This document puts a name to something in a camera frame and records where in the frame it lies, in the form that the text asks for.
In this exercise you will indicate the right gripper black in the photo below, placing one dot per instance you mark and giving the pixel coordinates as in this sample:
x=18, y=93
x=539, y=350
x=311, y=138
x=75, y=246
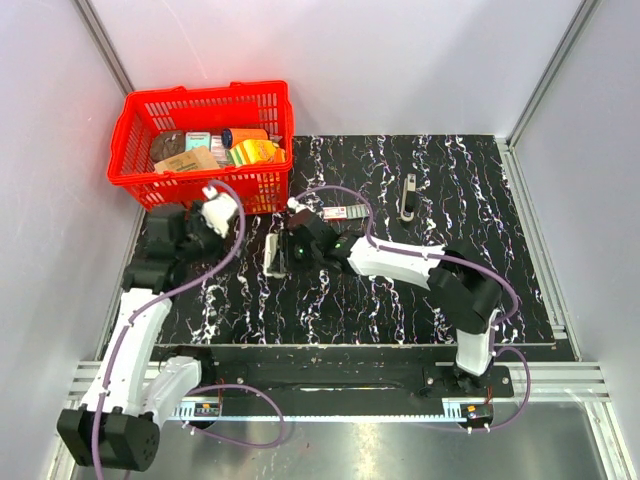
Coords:
x=289, y=241

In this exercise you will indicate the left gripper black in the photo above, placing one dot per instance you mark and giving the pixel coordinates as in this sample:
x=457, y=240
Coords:
x=197, y=222

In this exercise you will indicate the pale green stapler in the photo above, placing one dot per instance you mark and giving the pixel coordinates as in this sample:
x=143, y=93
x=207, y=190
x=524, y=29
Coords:
x=274, y=263

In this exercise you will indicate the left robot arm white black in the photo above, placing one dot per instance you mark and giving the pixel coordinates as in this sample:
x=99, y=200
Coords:
x=118, y=421

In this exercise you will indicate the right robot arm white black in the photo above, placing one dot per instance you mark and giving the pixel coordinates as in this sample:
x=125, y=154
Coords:
x=466, y=293

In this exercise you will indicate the staple box red white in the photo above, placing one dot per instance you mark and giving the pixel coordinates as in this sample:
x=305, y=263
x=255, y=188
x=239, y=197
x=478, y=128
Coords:
x=351, y=212

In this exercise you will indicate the brown cardboard packet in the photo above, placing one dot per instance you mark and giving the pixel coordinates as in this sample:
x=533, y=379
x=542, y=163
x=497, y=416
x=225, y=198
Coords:
x=197, y=159

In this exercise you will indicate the pink white small box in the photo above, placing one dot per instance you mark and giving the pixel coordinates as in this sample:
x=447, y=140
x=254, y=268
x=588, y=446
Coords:
x=218, y=150

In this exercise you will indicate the red plastic shopping basket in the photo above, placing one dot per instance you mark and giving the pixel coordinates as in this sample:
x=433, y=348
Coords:
x=263, y=189

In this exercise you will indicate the brown round cookie pack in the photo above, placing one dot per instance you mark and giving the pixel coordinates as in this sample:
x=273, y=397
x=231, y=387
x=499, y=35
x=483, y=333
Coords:
x=167, y=144

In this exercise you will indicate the teal small box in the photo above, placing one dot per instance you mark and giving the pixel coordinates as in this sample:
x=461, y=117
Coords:
x=194, y=140

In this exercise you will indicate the yellow orange snack box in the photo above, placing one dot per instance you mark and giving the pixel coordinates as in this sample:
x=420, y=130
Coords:
x=254, y=152

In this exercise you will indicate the orange can blue lid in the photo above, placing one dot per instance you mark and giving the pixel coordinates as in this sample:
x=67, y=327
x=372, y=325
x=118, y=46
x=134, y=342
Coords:
x=230, y=137

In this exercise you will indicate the black marble pattern mat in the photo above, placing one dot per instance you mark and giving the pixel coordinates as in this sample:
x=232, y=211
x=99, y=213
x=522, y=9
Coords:
x=462, y=193

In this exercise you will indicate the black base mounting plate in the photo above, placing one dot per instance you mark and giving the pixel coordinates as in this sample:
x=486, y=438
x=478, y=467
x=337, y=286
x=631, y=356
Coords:
x=334, y=382

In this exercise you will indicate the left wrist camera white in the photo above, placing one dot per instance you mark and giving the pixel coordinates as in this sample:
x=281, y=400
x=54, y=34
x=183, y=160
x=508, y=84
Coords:
x=219, y=210

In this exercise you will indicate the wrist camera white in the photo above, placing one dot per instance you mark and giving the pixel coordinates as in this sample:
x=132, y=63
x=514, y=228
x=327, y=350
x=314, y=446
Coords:
x=294, y=206
x=219, y=210

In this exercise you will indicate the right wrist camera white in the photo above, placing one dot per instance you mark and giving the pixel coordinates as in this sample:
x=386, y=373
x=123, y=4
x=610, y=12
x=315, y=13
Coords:
x=294, y=206

